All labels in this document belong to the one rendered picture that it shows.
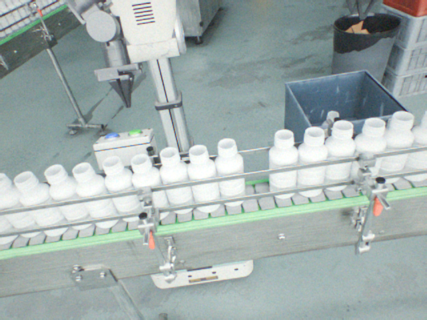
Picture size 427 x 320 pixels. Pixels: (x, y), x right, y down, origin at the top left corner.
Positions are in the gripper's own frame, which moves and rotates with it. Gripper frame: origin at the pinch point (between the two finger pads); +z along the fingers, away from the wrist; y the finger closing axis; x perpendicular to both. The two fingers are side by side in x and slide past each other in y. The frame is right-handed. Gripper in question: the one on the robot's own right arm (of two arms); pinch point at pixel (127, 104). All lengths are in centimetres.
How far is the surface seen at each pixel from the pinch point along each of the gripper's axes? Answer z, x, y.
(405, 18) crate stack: -4, 171, 171
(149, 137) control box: 8.1, -3.3, 4.0
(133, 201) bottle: 18.6, -15.9, 0.1
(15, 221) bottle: 18.7, -16.7, -25.7
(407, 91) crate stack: 52, 183, 184
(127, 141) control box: 8.3, -3.8, -1.3
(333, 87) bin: 13, 47, 69
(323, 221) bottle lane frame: 31, -15, 42
